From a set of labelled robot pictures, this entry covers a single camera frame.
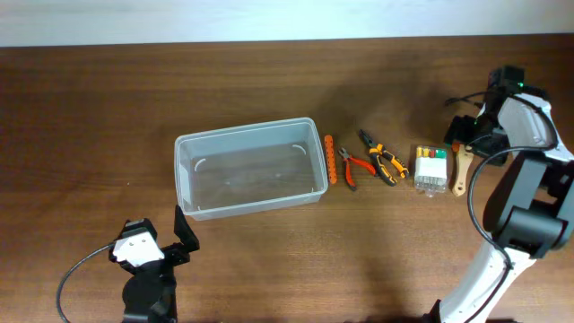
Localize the clear screwdriver bit pack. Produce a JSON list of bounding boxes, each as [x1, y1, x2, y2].
[[413, 145, 448, 197]]

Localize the orange black needle-nose pliers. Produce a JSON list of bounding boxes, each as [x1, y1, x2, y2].
[[359, 129, 410, 187]]

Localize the clear plastic container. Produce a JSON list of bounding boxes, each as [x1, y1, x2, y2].
[[174, 118, 328, 221]]

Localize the red handled cutting pliers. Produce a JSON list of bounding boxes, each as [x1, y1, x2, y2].
[[336, 147, 378, 192]]

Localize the orange perforated strip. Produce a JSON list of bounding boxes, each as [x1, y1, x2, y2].
[[324, 135, 337, 185]]

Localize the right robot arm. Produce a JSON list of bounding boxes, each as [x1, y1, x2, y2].
[[422, 65, 573, 323]]

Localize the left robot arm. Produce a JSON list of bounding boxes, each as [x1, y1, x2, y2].
[[109, 205, 200, 323]]

